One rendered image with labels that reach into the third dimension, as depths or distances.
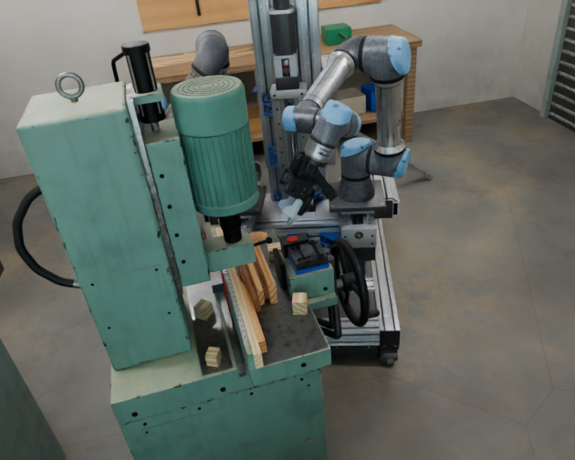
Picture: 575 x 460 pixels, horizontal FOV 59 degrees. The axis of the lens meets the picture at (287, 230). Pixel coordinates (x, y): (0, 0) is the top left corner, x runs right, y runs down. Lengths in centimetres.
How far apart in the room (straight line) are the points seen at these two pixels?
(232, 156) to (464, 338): 174
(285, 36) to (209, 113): 81
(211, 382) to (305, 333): 30
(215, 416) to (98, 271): 55
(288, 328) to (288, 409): 32
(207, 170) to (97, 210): 27
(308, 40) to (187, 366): 123
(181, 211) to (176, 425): 62
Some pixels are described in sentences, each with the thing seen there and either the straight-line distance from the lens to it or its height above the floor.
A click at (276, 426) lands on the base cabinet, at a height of 51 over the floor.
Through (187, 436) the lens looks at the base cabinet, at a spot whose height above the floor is 59.
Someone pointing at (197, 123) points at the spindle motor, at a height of 145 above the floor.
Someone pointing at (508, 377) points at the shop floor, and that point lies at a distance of 252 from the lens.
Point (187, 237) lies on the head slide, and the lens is 131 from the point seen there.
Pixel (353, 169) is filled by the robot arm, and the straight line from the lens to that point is 198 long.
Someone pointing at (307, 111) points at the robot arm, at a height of 135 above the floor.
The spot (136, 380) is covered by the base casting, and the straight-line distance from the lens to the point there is 148.
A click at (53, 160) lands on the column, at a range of 117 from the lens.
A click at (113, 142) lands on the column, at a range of 115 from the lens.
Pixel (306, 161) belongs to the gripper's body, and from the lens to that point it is 135.
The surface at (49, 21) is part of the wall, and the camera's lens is 459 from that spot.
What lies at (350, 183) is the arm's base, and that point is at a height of 89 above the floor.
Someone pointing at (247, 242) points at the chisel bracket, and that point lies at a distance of 140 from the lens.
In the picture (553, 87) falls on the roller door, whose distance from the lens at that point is 510.
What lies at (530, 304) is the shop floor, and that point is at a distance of 291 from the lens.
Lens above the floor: 185
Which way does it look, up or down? 33 degrees down
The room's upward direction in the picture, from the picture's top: 6 degrees counter-clockwise
